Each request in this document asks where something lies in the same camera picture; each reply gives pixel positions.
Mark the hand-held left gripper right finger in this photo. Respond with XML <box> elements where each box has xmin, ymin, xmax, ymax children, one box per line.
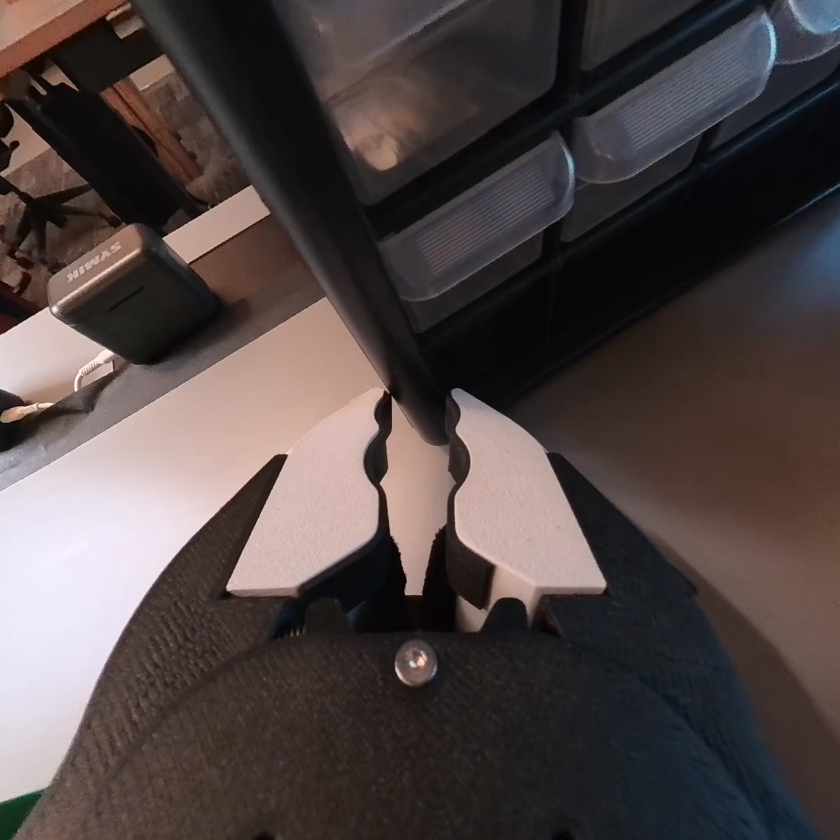
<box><xmin>446</xmin><ymin>388</ymin><xmax>608</xmax><ymax>598</ymax></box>

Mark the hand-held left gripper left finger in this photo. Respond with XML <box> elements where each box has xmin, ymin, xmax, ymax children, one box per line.
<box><xmin>226</xmin><ymin>387</ymin><xmax>392</xmax><ymax>598</ymax></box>

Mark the black drawer cabinet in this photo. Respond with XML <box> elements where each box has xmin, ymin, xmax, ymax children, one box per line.
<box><xmin>131</xmin><ymin>0</ymin><xmax>840</xmax><ymax>448</ymax></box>

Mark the black charger box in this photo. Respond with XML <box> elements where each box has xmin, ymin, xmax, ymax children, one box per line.
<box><xmin>47</xmin><ymin>223</ymin><xmax>222</xmax><ymax>366</ymax></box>

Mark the small clear plastic drawer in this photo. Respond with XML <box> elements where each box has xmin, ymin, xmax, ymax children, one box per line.
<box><xmin>561</xmin><ymin>10</ymin><xmax>777</xmax><ymax>244</ymax></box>
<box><xmin>377</xmin><ymin>131</ymin><xmax>576</xmax><ymax>332</ymax></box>

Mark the black office chair base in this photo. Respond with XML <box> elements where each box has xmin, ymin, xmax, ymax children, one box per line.
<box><xmin>0</xmin><ymin>105</ymin><xmax>126</xmax><ymax>299</ymax></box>

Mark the large clear plastic drawer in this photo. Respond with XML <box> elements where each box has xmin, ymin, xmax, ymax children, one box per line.
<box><xmin>581</xmin><ymin>0</ymin><xmax>749</xmax><ymax>72</ymax></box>
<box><xmin>282</xmin><ymin>0</ymin><xmax>563</xmax><ymax>206</ymax></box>

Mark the wooden desk with black legs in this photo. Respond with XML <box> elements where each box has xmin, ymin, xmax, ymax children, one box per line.
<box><xmin>0</xmin><ymin>0</ymin><xmax>207</xmax><ymax>221</ymax></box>

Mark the white cable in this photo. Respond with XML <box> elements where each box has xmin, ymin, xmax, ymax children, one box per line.
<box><xmin>73</xmin><ymin>350</ymin><xmax>120</xmax><ymax>395</ymax></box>

